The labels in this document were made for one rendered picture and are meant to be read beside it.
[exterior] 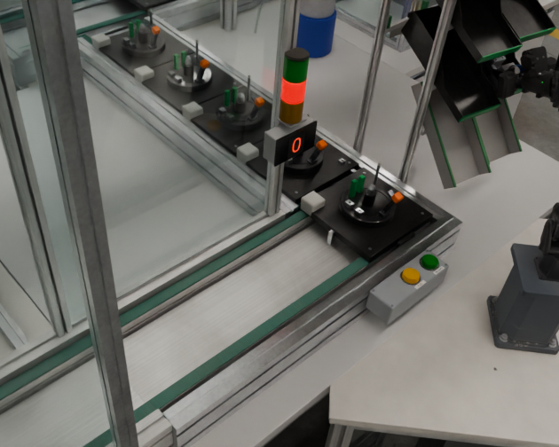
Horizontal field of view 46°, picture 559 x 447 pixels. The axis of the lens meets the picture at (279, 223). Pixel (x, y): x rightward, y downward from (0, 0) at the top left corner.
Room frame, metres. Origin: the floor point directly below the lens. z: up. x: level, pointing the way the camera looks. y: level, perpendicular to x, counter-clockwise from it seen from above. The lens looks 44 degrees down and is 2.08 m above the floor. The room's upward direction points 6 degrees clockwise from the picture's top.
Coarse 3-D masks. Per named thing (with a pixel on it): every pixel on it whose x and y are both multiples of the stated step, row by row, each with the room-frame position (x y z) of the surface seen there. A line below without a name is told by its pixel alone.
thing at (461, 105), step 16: (416, 16) 1.51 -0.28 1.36; (432, 16) 1.58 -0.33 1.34; (416, 32) 1.50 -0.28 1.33; (432, 32) 1.57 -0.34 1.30; (448, 32) 1.58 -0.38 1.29; (416, 48) 1.49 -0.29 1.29; (448, 48) 1.54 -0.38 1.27; (464, 48) 1.53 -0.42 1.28; (448, 64) 1.49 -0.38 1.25; (464, 64) 1.51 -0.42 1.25; (480, 64) 1.48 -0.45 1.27; (448, 80) 1.45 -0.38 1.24; (464, 80) 1.47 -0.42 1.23; (480, 80) 1.47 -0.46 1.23; (448, 96) 1.38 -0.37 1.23; (464, 96) 1.42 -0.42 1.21; (480, 96) 1.44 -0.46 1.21; (464, 112) 1.37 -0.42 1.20; (480, 112) 1.37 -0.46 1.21
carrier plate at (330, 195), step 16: (352, 176) 1.36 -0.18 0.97; (368, 176) 1.37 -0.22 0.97; (320, 192) 1.28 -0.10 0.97; (336, 192) 1.29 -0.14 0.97; (400, 192) 1.32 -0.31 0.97; (320, 208) 1.22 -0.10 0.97; (336, 208) 1.23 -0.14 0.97; (400, 208) 1.25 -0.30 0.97; (416, 208) 1.26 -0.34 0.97; (320, 224) 1.18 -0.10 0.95; (336, 224) 1.17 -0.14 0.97; (352, 224) 1.18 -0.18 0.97; (400, 224) 1.19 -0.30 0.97; (416, 224) 1.20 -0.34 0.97; (352, 240) 1.12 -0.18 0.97; (368, 240) 1.13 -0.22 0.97; (384, 240) 1.13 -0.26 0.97; (368, 256) 1.08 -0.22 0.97
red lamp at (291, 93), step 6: (282, 78) 1.18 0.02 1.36; (282, 84) 1.17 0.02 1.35; (288, 84) 1.16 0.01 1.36; (294, 84) 1.16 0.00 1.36; (300, 84) 1.16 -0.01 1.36; (282, 90) 1.17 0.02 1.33; (288, 90) 1.16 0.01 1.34; (294, 90) 1.16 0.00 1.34; (300, 90) 1.16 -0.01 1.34; (282, 96) 1.17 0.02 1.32; (288, 96) 1.16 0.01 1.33; (294, 96) 1.16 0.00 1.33; (300, 96) 1.16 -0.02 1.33; (288, 102) 1.16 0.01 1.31; (294, 102) 1.16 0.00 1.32; (300, 102) 1.17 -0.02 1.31
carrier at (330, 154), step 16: (288, 160) 1.36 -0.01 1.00; (304, 160) 1.39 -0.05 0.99; (320, 160) 1.39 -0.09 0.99; (336, 160) 1.43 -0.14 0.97; (352, 160) 1.43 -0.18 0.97; (288, 176) 1.33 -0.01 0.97; (304, 176) 1.34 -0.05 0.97; (320, 176) 1.35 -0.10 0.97; (336, 176) 1.36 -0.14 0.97; (288, 192) 1.27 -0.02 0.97; (304, 192) 1.28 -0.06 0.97
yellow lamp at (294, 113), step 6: (282, 102) 1.17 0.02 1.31; (282, 108) 1.17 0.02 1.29; (288, 108) 1.16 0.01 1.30; (294, 108) 1.16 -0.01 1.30; (300, 108) 1.17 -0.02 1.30; (282, 114) 1.17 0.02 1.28; (288, 114) 1.16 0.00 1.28; (294, 114) 1.16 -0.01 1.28; (300, 114) 1.17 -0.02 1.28; (282, 120) 1.16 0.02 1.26; (288, 120) 1.16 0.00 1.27; (294, 120) 1.16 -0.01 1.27; (300, 120) 1.17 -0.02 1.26
